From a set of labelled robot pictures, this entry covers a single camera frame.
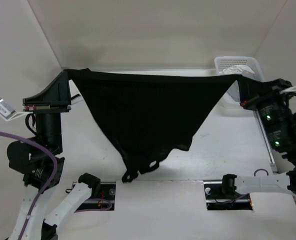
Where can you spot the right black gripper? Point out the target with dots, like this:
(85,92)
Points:
(252,91)

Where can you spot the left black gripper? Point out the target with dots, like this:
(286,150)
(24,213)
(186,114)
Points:
(56,96)

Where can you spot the black tank top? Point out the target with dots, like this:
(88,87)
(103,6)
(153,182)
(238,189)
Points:
(145,117)

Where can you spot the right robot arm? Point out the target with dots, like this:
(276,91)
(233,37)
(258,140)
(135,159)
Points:
(280,183)

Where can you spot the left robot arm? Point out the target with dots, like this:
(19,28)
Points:
(36,158)

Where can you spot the folded white tank top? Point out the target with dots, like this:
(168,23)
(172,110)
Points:
(76,99)

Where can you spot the white tank top in basket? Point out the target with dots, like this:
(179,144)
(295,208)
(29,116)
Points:
(237,70)

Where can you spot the white plastic basket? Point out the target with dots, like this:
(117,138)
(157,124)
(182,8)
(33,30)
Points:
(231,99)

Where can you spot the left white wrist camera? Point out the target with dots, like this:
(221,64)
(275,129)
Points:
(8,113)

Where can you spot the right metal table rail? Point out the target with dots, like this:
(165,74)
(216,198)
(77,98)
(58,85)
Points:
(263,133)

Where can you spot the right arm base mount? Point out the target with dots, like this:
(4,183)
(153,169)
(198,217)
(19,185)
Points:
(217,200)

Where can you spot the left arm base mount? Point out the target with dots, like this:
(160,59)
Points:
(102,199)

